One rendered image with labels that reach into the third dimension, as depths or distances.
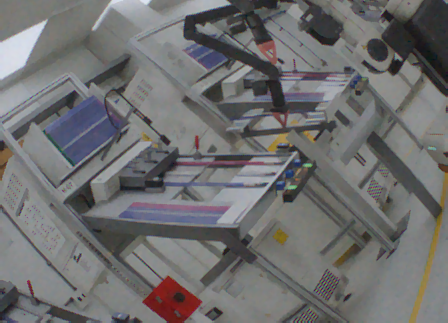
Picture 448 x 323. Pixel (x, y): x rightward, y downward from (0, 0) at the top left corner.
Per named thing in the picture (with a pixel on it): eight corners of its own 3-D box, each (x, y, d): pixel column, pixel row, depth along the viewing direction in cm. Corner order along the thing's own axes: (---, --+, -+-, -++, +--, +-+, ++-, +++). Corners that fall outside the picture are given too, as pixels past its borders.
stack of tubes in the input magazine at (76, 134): (127, 125, 330) (93, 92, 332) (75, 166, 287) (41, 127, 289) (116, 143, 337) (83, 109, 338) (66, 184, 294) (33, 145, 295)
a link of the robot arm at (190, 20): (176, 16, 289) (179, 15, 298) (184, 42, 292) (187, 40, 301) (274, -8, 283) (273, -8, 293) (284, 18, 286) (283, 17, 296)
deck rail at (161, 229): (241, 239, 249) (239, 224, 247) (239, 242, 248) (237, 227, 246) (86, 225, 279) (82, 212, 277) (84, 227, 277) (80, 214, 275)
